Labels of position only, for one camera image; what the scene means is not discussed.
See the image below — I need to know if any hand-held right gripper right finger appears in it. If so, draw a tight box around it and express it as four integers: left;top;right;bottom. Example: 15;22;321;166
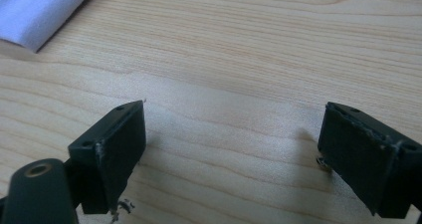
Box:
316;101;422;219

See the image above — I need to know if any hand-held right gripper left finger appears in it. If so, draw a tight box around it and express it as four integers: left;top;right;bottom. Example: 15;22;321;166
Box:
68;100;147;216

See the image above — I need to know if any pale lavender sock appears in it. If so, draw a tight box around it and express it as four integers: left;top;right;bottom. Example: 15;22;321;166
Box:
0;0;98;54

